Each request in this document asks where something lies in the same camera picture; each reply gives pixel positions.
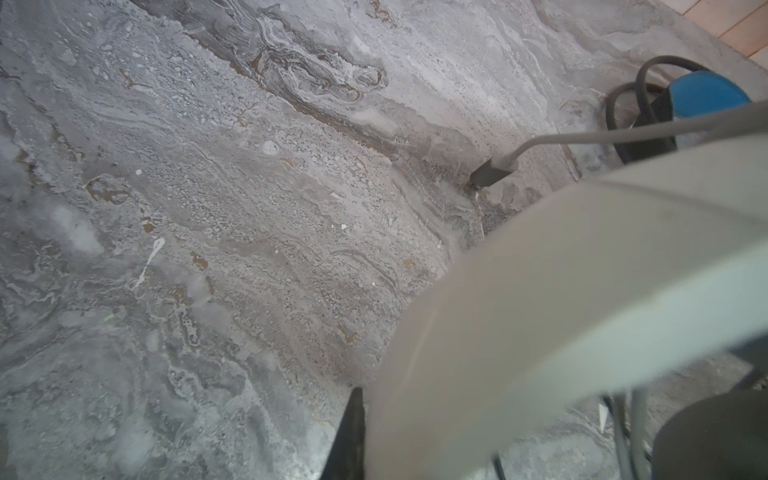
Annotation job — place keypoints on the white headphones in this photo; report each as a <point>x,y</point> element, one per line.
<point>597,288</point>

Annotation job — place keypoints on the black and blue headphones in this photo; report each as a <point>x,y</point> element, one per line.
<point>699,92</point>

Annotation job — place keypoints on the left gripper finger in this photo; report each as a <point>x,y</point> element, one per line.
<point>347,454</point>

